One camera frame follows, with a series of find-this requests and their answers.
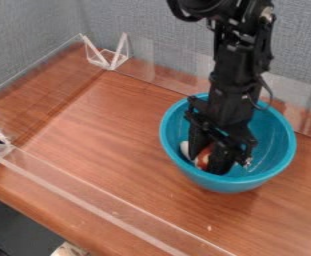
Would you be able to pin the clear acrylic front barrier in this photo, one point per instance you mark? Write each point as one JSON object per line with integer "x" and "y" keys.
{"x": 91, "y": 217}

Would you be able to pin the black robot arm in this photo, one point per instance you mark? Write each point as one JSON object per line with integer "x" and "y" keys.
{"x": 242, "y": 24}

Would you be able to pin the clear acrylic back barrier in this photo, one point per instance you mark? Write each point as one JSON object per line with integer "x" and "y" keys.
{"x": 182, "y": 70}

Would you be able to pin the clear acrylic corner bracket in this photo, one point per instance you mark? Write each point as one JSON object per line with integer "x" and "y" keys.
{"x": 105, "y": 58}

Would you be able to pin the toy mushroom brown cap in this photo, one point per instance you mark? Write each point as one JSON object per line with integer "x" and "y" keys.
{"x": 201, "y": 160}

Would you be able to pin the clear acrylic barrier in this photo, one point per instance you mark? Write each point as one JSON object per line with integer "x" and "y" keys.
{"x": 182, "y": 70}
{"x": 91, "y": 217}

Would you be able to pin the blue plastic bowl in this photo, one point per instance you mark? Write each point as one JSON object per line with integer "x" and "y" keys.
{"x": 273, "y": 155}

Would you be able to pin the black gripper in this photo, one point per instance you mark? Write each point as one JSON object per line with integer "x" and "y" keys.
{"x": 218, "y": 122}

